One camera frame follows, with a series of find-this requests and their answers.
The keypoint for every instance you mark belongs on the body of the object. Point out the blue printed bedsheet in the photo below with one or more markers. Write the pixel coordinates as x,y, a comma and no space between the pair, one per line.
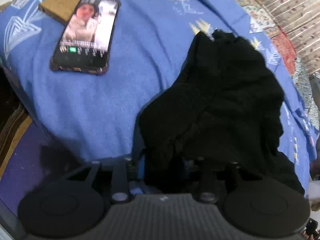
94,116

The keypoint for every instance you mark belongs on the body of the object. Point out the tan leather wallet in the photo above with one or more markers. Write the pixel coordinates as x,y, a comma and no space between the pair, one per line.
59,10

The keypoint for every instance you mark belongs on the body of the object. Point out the purple floor mat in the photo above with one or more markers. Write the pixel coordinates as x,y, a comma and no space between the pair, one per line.
39,158

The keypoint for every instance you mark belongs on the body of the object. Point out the red patterned quilt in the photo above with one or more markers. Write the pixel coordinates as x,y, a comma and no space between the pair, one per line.
300,77

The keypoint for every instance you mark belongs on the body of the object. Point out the smartphone with lit screen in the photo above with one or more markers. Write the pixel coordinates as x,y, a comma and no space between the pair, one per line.
85,43

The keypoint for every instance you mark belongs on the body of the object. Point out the black pants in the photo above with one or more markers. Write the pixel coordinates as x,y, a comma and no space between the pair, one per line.
223,108

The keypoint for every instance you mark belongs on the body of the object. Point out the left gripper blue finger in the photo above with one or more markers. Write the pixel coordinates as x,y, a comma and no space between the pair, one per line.
125,182

